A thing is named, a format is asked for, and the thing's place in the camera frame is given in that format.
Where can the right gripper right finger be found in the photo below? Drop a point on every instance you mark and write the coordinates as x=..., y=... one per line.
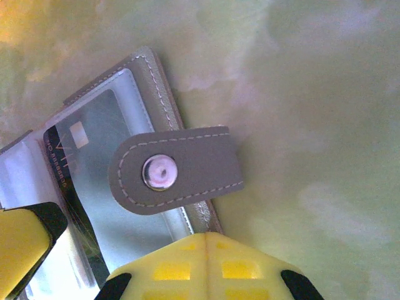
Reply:
x=243, y=272

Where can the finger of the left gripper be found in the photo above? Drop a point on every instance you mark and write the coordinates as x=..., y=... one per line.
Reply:
x=22, y=243

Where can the black VIP card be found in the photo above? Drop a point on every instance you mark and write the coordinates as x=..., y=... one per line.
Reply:
x=57, y=168

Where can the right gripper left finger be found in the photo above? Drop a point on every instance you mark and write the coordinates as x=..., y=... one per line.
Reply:
x=168, y=272

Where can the grey card holder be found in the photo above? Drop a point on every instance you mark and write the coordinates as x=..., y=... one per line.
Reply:
x=193, y=156

